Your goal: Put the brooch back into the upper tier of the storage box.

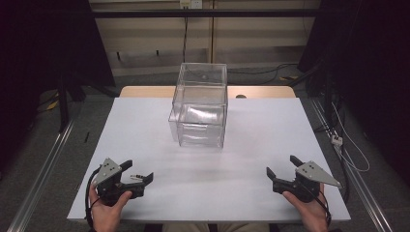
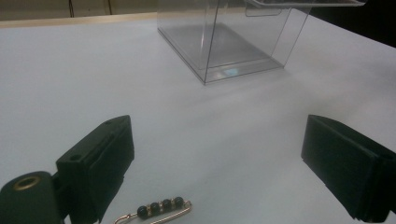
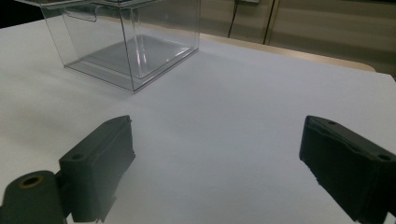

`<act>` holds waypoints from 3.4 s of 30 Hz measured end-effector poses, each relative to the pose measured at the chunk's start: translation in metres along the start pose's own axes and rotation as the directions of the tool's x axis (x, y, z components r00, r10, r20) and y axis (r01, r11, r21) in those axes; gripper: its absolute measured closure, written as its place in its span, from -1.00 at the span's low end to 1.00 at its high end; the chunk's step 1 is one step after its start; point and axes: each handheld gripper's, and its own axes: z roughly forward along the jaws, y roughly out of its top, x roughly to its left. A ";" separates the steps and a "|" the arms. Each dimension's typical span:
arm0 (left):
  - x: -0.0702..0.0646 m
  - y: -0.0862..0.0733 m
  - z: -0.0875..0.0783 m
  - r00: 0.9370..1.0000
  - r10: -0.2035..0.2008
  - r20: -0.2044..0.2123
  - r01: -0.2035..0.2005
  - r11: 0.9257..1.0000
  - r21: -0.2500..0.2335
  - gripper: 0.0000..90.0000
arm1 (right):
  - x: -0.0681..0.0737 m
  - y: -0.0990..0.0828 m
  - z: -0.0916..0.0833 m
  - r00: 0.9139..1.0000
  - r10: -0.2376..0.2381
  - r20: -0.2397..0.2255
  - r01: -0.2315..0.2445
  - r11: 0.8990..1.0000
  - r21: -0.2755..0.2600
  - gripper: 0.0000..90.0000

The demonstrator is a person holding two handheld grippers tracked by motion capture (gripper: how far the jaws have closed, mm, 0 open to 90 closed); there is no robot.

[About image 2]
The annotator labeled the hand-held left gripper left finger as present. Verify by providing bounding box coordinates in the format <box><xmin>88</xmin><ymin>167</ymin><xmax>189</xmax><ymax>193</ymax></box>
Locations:
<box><xmin>55</xmin><ymin>115</ymin><xmax>135</xmax><ymax>224</ymax></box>

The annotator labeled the clear plastic box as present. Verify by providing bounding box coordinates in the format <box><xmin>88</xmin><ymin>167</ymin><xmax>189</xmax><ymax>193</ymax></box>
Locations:
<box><xmin>156</xmin><ymin>0</ymin><xmax>368</xmax><ymax>86</ymax></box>

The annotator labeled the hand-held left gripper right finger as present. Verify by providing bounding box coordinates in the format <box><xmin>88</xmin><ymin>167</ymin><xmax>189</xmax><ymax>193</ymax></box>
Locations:
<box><xmin>300</xmin><ymin>114</ymin><xmax>396</xmax><ymax>224</ymax></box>

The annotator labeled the gold pin with black beads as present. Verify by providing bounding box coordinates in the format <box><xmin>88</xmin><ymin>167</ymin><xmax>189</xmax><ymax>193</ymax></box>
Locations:
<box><xmin>113</xmin><ymin>196</ymin><xmax>193</xmax><ymax>224</ymax></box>

